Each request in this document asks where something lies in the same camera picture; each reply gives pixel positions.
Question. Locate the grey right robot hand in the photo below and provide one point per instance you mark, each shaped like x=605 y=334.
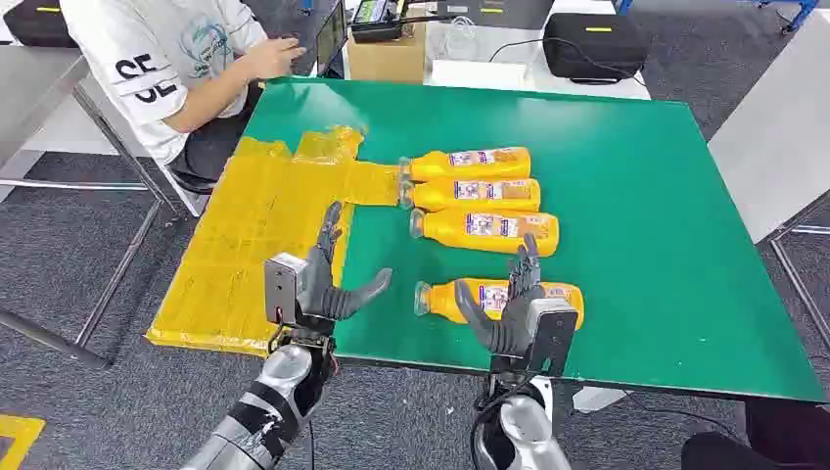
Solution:
x=512 y=324

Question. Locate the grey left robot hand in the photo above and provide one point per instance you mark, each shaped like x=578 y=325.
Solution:
x=319 y=288

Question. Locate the orange drink bottle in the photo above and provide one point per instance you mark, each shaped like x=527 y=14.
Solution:
x=476 y=194
x=486 y=231
x=473 y=163
x=447 y=301

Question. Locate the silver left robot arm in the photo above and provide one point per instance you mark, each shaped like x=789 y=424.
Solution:
x=272 y=405

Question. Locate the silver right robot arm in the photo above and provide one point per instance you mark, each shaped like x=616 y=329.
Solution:
x=525 y=428

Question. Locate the yellow sheet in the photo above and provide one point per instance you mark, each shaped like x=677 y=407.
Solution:
x=259 y=233

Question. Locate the green table mat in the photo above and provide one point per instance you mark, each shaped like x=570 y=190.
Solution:
x=648 y=227

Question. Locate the person's hand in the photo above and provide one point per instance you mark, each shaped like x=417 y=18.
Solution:
x=272 y=58

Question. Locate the brown cardboard box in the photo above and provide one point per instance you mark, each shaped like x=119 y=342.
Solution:
x=388 y=61

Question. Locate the white flat box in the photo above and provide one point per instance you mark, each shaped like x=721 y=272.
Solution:
x=480 y=74

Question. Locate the black laptop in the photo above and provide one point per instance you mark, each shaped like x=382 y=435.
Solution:
x=324 y=32

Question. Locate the person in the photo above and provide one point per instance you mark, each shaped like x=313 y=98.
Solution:
x=155 y=71

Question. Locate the black device with green screen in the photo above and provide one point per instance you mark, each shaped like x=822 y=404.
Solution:
x=376 y=19

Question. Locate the black case with yellow stripe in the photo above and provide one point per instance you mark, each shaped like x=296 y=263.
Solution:
x=593 y=45
x=499 y=12
x=39 y=23

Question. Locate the grey metal table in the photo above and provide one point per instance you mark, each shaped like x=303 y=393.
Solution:
x=771 y=130
x=32 y=91

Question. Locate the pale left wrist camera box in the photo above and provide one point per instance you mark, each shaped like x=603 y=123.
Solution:
x=283 y=288

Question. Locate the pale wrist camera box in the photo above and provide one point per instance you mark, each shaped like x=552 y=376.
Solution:
x=554 y=334
x=283 y=288

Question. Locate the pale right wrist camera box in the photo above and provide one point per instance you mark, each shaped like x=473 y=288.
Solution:
x=554 y=334

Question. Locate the blue metal frame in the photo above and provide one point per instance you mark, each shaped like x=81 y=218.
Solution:
x=801 y=13

